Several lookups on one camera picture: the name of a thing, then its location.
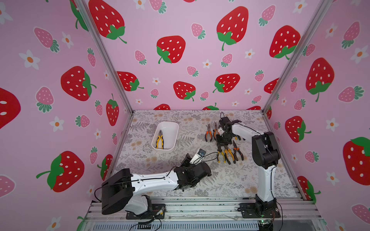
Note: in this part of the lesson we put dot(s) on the small yellow diagonal pliers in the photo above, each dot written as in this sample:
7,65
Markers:
220,155

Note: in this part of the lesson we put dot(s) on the dark orange striped pliers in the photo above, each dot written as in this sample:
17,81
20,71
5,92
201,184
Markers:
237,150

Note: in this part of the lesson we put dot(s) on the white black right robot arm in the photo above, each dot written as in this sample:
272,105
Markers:
265,154

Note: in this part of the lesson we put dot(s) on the aluminium rail frame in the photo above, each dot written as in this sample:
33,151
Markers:
212,214

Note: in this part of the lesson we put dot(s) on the orange black pliers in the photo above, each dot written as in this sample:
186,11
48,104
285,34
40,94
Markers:
215,131

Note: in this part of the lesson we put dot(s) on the floral patterned table mat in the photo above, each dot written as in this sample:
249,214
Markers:
137,154

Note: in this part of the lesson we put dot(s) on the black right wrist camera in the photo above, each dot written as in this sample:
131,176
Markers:
225,123

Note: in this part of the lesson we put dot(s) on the white plastic storage box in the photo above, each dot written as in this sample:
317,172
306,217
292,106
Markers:
170,131

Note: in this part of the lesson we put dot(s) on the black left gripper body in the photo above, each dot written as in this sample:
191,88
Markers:
187,167

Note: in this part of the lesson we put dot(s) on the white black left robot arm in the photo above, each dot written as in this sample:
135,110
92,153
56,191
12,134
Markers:
128,192

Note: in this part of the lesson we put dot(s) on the yellow black combination pliers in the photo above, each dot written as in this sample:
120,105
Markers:
160,140

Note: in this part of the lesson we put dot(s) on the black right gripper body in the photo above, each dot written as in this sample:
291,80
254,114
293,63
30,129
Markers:
221,144

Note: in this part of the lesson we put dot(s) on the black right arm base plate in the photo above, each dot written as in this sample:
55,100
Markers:
257,210

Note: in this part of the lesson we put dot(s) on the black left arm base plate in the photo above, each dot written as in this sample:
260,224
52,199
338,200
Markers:
154,211

